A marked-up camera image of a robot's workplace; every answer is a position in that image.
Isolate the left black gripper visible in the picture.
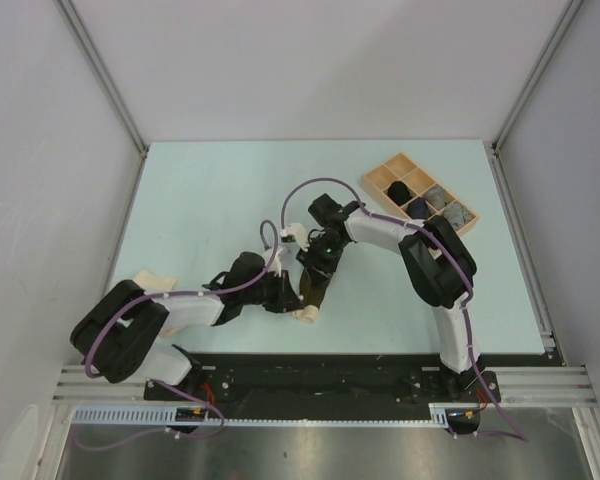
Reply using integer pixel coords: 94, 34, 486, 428
241, 268, 304, 314

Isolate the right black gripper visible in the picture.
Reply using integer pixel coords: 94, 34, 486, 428
298, 233, 350, 289

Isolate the olive green underwear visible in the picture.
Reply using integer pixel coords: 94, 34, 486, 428
292, 269, 332, 323

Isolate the grey beige underwear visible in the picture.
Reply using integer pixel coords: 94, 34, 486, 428
424, 185, 447, 210

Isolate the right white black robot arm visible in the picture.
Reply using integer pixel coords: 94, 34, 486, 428
296, 194, 479, 401

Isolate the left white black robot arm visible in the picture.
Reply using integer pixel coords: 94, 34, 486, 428
70, 252, 303, 400

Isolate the black rolled underwear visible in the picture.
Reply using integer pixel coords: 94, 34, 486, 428
386, 180, 412, 206

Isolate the navy rolled underwear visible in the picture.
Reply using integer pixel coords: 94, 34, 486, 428
406, 197, 431, 220

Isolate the grey rolled underwear back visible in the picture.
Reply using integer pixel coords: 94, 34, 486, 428
442, 201, 474, 230

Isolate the wooden compartment box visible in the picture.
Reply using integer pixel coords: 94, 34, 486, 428
360, 153, 479, 236

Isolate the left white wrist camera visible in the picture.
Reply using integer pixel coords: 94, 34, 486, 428
262, 246, 288, 277

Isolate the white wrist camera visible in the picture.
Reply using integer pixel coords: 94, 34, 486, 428
280, 222, 309, 251
262, 246, 288, 277

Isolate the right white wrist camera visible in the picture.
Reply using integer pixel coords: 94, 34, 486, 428
280, 222, 309, 251

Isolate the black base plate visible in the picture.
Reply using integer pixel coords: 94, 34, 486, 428
143, 353, 562, 429

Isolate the slotted cable duct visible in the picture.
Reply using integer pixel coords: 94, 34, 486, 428
72, 403, 478, 428

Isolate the aluminium front rail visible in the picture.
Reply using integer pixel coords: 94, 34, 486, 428
52, 365, 598, 408

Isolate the right aluminium frame post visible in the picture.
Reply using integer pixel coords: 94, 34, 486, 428
490, 0, 588, 154

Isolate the aluminium frame post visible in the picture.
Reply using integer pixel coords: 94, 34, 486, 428
490, 0, 588, 154
54, 0, 149, 159

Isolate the left aluminium frame post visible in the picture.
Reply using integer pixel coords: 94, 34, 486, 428
54, 0, 149, 159

